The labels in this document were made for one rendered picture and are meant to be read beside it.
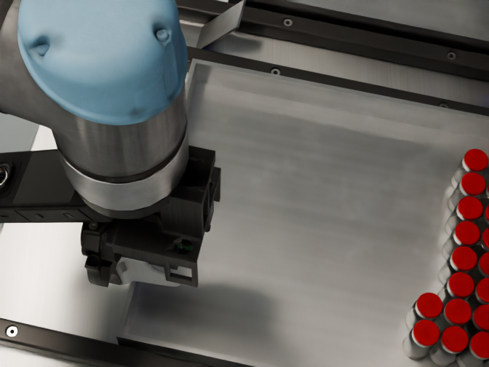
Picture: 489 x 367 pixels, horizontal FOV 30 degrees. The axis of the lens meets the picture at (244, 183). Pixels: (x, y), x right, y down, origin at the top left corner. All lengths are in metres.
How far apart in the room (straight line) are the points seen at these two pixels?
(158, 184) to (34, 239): 0.30
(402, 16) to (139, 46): 0.53
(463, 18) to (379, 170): 0.19
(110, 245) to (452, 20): 0.45
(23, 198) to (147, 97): 0.21
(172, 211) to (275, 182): 0.25
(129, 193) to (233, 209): 0.29
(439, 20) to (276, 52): 0.16
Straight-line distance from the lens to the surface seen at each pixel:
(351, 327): 0.77
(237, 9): 0.83
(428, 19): 0.91
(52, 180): 0.61
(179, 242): 0.61
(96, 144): 0.46
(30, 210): 0.62
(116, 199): 0.52
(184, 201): 0.55
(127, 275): 0.70
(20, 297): 0.79
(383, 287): 0.78
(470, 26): 0.92
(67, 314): 0.77
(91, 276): 0.65
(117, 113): 0.43
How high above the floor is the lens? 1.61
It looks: 65 degrees down
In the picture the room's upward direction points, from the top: 4 degrees clockwise
